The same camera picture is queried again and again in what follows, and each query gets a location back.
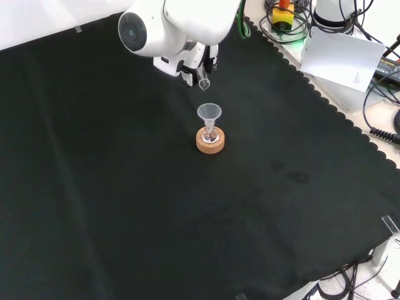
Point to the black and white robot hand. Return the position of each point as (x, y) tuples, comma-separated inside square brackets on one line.
[(193, 62)]

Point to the clear glass round-bottom flask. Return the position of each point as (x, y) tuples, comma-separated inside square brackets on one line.
[(209, 136)]

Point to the white cylinder base, black band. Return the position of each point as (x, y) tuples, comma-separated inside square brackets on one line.
[(331, 14)]

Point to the clear plastic funnel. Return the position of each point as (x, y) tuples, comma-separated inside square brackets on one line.
[(208, 112)]

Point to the yellow stop button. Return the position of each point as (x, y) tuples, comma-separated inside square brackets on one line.
[(282, 17)]

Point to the small grey tape piece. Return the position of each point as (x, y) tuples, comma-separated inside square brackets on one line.
[(78, 29)]

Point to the black bench cloth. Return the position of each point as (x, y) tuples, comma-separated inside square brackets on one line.
[(125, 203)]

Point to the black power adapter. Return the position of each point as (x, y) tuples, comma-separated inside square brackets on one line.
[(387, 68)]

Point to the black tripod leg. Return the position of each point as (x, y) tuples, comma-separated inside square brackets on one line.
[(392, 48)]

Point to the small clear tape piece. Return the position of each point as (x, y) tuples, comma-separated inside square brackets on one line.
[(241, 296)]

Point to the grey metal stand leg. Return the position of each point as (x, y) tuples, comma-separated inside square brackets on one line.
[(384, 250)]

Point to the clear plastic bracket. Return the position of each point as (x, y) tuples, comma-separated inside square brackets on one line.
[(390, 223)]

